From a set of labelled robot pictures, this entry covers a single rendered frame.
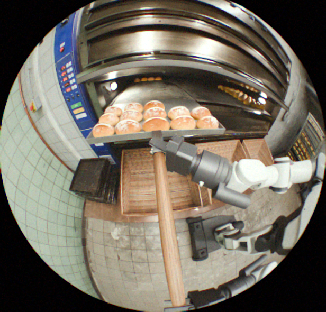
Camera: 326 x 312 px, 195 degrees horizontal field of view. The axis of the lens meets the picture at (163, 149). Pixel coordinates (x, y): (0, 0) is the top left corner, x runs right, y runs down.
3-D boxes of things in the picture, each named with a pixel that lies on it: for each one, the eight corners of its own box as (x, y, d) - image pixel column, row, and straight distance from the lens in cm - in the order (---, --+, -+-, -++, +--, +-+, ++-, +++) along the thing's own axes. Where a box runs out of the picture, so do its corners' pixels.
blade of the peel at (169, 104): (223, 134, 43) (225, 129, 42) (88, 144, 43) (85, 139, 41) (193, 100, 70) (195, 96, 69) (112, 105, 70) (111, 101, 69)
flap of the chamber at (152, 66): (77, 84, 49) (98, 82, 66) (289, 112, 154) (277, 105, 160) (76, 79, 49) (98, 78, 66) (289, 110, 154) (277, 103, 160)
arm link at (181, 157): (174, 156, 33) (206, 168, 33) (161, 178, 29) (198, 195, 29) (179, 126, 25) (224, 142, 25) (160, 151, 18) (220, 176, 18)
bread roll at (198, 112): (206, 115, 53) (209, 104, 50) (211, 121, 48) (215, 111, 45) (188, 113, 48) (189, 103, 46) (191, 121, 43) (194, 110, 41)
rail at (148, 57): (76, 79, 49) (79, 79, 51) (289, 110, 154) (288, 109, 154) (75, 74, 50) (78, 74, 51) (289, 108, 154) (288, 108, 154)
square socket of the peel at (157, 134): (165, 158, 27) (165, 150, 24) (152, 159, 27) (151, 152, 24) (162, 137, 33) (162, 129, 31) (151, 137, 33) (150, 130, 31)
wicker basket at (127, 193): (130, 166, 100) (121, 148, 79) (184, 161, 100) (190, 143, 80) (127, 217, 86) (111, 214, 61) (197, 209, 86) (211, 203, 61)
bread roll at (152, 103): (164, 108, 52) (164, 98, 50) (164, 113, 46) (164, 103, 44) (145, 108, 53) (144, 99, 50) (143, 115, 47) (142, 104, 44)
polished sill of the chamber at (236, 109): (108, 112, 72) (106, 107, 70) (270, 118, 163) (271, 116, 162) (105, 117, 67) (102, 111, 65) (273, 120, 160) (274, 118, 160)
